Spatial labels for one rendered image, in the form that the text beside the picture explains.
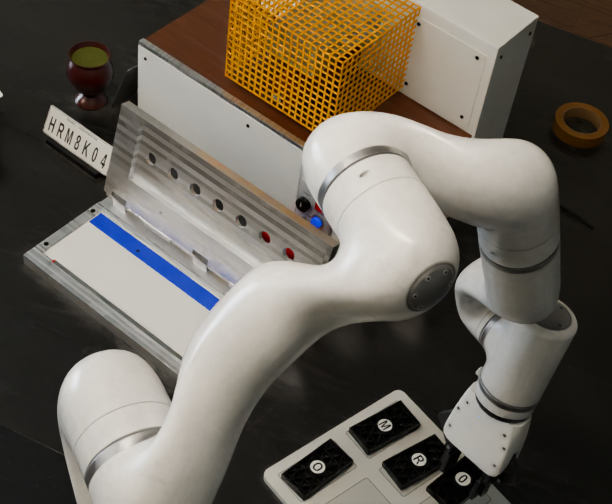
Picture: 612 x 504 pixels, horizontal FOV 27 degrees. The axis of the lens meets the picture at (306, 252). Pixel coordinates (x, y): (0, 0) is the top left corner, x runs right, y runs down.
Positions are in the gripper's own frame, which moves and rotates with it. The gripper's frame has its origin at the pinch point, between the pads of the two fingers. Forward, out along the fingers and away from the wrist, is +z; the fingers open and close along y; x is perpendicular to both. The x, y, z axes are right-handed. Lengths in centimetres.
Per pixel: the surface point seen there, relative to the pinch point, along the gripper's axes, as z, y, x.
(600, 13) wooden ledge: -14, -62, 113
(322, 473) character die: 9.2, -15.3, -10.7
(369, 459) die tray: 8.8, -13.1, -2.9
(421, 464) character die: 6.7, -7.2, 1.5
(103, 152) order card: 4, -85, 2
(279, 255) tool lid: -4.7, -44.0, 2.8
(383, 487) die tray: 9.2, -8.4, -4.6
